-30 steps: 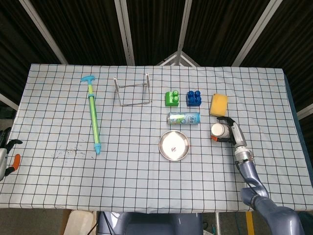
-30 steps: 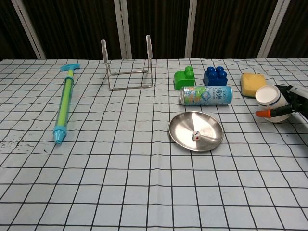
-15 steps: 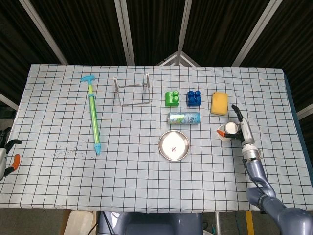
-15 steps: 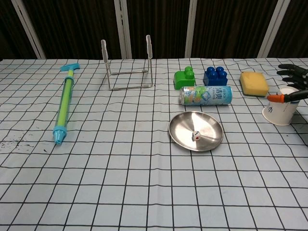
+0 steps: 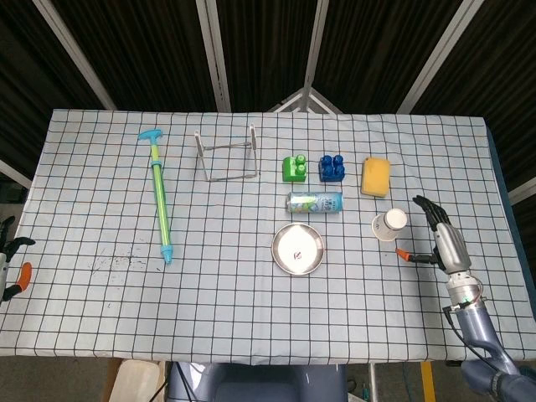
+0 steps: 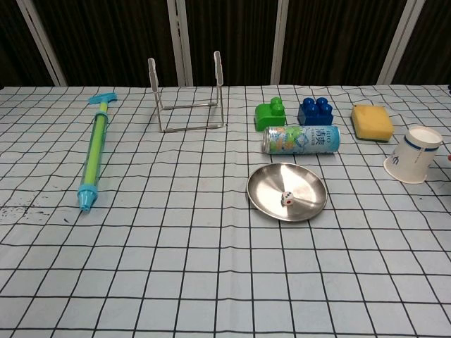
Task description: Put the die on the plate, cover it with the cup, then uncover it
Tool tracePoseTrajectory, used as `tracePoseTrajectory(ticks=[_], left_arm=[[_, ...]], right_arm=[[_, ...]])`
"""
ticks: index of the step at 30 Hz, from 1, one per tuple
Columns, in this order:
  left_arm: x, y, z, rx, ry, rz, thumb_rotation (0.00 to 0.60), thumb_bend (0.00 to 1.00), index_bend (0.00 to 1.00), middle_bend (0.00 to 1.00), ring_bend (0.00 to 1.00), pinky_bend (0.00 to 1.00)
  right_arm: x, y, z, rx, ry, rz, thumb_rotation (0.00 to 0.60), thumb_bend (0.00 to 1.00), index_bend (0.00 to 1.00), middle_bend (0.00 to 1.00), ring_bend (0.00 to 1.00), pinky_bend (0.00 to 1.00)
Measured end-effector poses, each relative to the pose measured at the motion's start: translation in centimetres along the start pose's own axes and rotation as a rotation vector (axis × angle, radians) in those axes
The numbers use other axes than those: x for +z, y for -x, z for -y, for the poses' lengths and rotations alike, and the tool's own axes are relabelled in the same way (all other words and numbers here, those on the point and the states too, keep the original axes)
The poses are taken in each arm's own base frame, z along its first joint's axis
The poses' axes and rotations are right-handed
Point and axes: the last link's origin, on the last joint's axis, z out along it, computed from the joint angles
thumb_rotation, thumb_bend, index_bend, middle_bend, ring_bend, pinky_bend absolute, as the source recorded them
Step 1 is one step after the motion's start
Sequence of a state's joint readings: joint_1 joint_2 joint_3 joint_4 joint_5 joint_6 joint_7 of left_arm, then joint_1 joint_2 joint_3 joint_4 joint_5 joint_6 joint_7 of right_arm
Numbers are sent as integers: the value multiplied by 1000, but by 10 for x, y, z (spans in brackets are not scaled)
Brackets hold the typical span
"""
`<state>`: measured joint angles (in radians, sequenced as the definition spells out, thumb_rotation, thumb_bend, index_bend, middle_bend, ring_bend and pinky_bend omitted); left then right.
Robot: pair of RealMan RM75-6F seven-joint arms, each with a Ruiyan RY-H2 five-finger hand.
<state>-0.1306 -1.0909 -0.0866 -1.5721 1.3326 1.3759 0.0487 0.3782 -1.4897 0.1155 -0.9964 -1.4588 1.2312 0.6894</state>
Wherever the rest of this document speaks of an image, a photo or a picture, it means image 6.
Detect metal wire stand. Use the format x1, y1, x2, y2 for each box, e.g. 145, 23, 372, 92
147, 51, 226, 134

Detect green toy building block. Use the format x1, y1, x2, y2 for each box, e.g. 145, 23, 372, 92
254, 98, 288, 132

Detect checkered white tablecloth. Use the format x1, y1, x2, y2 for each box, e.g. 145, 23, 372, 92
0, 84, 451, 338

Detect light blue drink can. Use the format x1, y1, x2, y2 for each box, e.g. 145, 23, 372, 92
261, 125, 342, 155

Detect blue green toy water pump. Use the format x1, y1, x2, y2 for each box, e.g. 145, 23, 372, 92
77, 92, 118, 213

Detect white metal frame post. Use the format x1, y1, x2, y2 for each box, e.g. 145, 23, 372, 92
166, 0, 194, 87
16, 0, 68, 87
377, 0, 419, 85
270, 0, 290, 85

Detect blue toy building block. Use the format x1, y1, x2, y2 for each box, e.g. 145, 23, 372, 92
297, 96, 335, 126

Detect white paper cup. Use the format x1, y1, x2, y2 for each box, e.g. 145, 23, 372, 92
383, 125, 443, 184

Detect round metal plate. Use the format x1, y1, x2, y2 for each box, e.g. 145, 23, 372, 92
246, 162, 328, 223

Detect yellow sponge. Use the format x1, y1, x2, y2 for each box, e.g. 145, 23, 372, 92
351, 104, 394, 144

